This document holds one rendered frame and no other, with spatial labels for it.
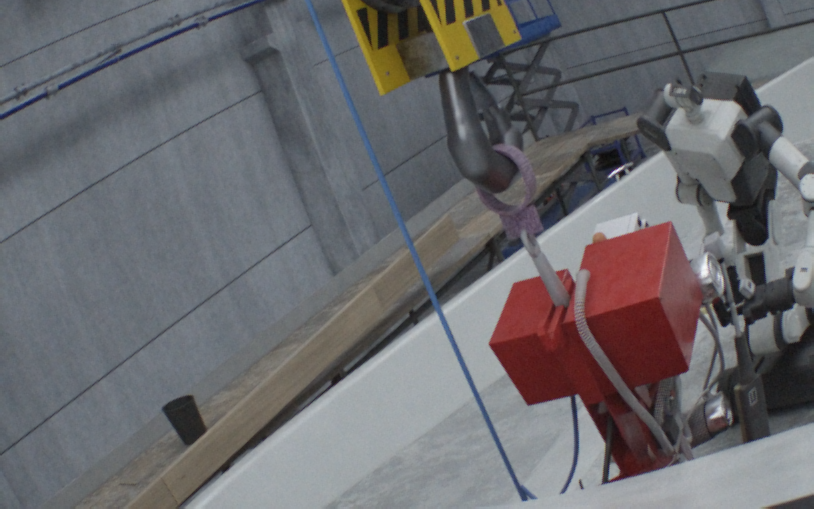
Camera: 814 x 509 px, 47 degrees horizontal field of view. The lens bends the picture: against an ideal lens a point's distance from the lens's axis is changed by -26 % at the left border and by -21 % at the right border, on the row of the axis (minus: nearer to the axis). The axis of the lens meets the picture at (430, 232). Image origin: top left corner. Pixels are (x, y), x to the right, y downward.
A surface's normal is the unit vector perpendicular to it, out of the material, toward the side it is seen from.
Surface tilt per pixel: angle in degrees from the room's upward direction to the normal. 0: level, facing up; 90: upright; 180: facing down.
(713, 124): 26
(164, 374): 90
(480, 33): 90
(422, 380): 90
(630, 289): 20
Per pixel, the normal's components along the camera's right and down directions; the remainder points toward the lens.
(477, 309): 0.66, -0.12
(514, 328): -0.48, -0.77
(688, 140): -0.83, 0.06
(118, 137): 0.83, -0.23
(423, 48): -0.43, 0.34
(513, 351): -0.29, 0.59
